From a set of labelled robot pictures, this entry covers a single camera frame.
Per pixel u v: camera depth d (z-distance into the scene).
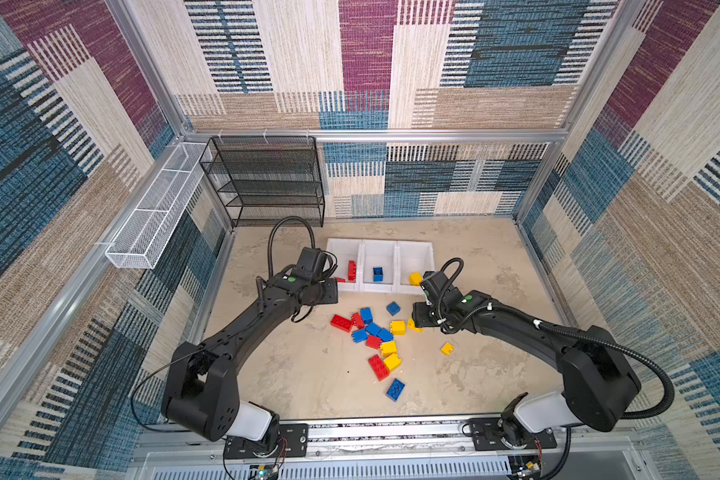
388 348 0.87
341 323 0.91
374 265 1.06
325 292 0.78
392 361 0.83
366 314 0.93
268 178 1.08
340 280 1.03
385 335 0.91
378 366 0.83
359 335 0.91
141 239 0.92
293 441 0.73
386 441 0.75
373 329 0.91
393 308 0.96
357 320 0.91
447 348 0.87
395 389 0.81
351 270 1.01
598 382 0.42
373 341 0.88
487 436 0.73
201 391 0.42
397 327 0.90
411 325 0.83
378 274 0.99
